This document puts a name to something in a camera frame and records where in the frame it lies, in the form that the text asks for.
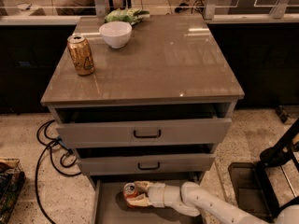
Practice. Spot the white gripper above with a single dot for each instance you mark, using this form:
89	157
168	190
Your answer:
156	192

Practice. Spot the red coke can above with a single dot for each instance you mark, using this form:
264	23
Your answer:
129	191

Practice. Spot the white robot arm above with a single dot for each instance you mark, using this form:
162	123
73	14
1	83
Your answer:
187	200

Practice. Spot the bottom drawer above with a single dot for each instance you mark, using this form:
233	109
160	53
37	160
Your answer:
111	208

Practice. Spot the drawer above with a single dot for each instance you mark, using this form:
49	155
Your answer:
111	208
124	160
120	134

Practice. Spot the middle drawer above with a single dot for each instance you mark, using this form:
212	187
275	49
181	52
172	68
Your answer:
124	160

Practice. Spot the top drawer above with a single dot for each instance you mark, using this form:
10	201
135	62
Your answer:
120	134

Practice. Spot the grey drawer cabinet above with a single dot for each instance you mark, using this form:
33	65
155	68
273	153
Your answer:
171	68

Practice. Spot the gold soda can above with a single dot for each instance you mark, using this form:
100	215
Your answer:
81	54

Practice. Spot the white bowl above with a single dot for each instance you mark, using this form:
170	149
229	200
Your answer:
116	33

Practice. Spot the green chip bag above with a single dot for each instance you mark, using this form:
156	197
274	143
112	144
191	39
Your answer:
130	15

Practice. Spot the black middle drawer handle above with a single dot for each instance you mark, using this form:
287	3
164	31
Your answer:
148	167

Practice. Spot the black drawer handle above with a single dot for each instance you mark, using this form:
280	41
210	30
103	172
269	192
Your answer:
139	135
148	167

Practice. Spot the black top drawer handle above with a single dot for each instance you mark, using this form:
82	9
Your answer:
139	135

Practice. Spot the wire basket with items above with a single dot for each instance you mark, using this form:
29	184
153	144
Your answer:
12	178

